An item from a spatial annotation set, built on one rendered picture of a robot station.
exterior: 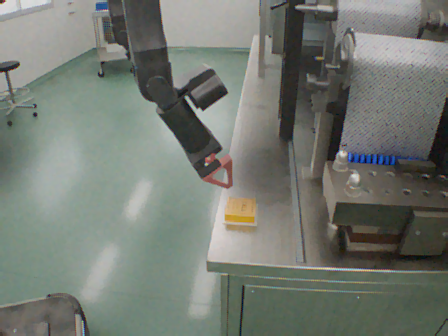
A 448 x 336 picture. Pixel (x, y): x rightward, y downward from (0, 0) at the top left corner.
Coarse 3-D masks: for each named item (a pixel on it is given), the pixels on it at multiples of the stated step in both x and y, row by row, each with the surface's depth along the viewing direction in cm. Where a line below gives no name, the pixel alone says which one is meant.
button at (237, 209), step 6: (228, 198) 85; (234, 198) 85; (240, 198) 85; (246, 198) 85; (228, 204) 83; (234, 204) 83; (240, 204) 83; (246, 204) 83; (252, 204) 83; (228, 210) 81; (234, 210) 81; (240, 210) 81; (246, 210) 81; (252, 210) 81; (228, 216) 80; (234, 216) 79; (240, 216) 79; (246, 216) 79; (252, 216) 79; (246, 222) 80; (252, 222) 80
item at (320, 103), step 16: (320, 80) 82; (336, 80) 80; (320, 96) 86; (336, 96) 82; (320, 112) 85; (320, 128) 88; (320, 144) 91; (320, 160) 93; (304, 176) 95; (320, 176) 95
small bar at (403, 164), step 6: (396, 162) 77; (402, 162) 75; (408, 162) 75; (414, 162) 75; (420, 162) 75; (426, 162) 75; (432, 162) 75; (402, 168) 75; (408, 168) 75; (414, 168) 75; (420, 168) 75; (426, 168) 75; (432, 168) 74
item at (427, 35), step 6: (426, 0) 96; (432, 0) 92; (438, 0) 88; (444, 0) 85; (432, 6) 92; (438, 6) 89; (444, 6) 85; (444, 12) 85; (444, 18) 86; (444, 24) 86; (426, 30) 98; (444, 30) 86; (426, 36) 98; (432, 36) 94; (438, 36) 90; (444, 36) 86
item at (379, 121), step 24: (360, 96) 74; (384, 96) 73; (408, 96) 72; (432, 96) 72; (360, 120) 77; (384, 120) 76; (408, 120) 75; (432, 120) 74; (360, 144) 80; (384, 144) 79; (408, 144) 79
